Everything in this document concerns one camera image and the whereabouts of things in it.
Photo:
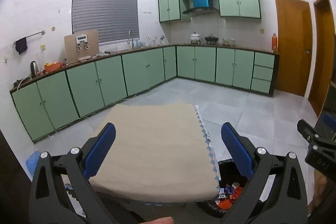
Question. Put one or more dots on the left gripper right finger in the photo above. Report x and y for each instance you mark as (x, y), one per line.
(240, 148)

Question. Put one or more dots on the chrome faucet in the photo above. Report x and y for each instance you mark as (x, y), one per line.
(130, 39)

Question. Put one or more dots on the orange thermos bottle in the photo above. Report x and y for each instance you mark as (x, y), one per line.
(274, 43)

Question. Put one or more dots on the electric kettle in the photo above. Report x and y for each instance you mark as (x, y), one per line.
(34, 69)

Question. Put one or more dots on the blue plastic bag on floor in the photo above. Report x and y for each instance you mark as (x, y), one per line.
(32, 161)

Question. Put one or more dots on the beige tablecloth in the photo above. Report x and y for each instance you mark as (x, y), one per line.
(161, 154)

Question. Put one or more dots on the grey window blind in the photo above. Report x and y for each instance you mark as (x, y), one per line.
(114, 20)

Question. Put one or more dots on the dark towel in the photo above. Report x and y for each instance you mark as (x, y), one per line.
(21, 45)

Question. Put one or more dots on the wall towel rail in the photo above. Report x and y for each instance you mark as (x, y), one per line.
(37, 33)

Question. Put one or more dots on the person left hand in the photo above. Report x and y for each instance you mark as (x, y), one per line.
(164, 220)

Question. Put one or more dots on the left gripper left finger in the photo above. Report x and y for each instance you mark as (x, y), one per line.
(96, 149)

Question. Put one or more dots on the range hood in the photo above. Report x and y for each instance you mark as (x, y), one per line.
(200, 10)

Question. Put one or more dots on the black wok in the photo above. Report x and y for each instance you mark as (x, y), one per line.
(211, 39)

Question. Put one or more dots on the cardboard box with device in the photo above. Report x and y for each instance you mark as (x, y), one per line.
(81, 46)

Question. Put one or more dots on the orange basin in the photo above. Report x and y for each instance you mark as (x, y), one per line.
(51, 67)

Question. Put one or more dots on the brown wooden door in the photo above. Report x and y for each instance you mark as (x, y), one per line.
(295, 37)

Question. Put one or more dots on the black trash bin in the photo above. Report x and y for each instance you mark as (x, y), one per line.
(231, 184)

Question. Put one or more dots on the person right hand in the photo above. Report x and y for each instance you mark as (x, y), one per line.
(320, 183)

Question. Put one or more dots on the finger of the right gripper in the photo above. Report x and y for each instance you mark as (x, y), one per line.
(329, 121)
(307, 132)

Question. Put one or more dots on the green lower kitchen cabinets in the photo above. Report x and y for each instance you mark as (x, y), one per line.
(49, 103)

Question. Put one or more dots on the blue box on hood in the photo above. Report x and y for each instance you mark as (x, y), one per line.
(202, 3)

